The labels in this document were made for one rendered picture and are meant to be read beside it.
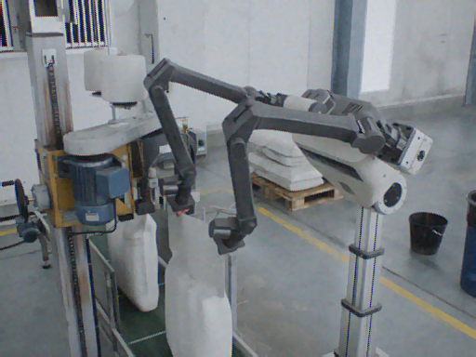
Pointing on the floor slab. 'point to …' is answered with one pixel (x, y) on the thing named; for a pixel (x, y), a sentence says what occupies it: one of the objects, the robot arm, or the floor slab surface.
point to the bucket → (427, 231)
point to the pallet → (295, 201)
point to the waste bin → (469, 248)
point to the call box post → (232, 288)
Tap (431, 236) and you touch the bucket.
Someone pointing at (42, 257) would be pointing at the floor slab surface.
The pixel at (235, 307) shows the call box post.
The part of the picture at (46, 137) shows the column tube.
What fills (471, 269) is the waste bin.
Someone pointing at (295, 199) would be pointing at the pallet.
